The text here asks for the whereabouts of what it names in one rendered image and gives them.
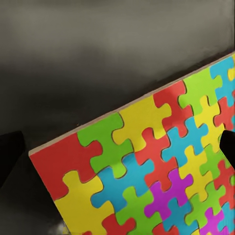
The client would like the jigsaw puzzle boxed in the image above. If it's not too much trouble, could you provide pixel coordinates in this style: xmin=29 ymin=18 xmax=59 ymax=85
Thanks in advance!
xmin=29 ymin=51 xmax=235 ymax=235

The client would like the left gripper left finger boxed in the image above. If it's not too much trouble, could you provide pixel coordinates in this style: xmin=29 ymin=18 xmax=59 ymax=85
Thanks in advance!
xmin=0 ymin=130 xmax=25 ymax=189

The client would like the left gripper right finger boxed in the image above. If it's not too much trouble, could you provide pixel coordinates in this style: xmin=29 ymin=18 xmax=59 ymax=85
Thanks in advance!
xmin=219 ymin=130 xmax=235 ymax=170

